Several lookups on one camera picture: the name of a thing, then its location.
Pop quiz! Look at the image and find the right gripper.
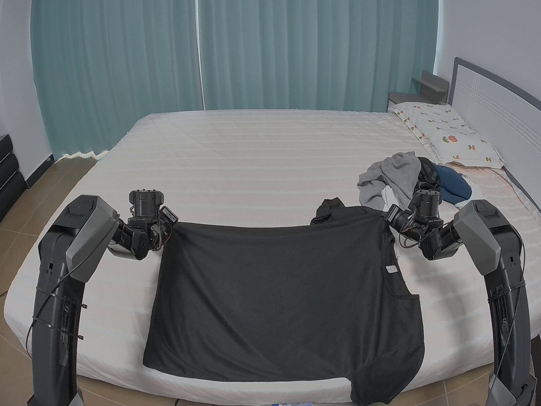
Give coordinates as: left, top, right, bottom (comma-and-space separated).
382, 203, 417, 232

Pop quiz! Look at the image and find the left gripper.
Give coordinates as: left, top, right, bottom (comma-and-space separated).
152, 205, 179, 248

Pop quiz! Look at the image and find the black T-shirt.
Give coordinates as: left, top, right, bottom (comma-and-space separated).
141, 198, 425, 406

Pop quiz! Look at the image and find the pile of clothes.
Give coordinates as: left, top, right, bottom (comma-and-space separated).
357, 151, 484, 210

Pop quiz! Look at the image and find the bed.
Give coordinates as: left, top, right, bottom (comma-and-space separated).
3, 57, 541, 401

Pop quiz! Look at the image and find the white printed pillow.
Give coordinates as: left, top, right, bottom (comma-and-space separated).
388, 102, 507, 170

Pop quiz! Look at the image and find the grey bedside table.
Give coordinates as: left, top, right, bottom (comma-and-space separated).
388, 70, 449, 112

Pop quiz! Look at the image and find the black chest of drawers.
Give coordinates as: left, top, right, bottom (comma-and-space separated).
0, 134, 24, 223

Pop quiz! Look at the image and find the blue-green curtain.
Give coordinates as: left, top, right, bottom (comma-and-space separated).
198, 0, 440, 112
30, 0, 205, 160

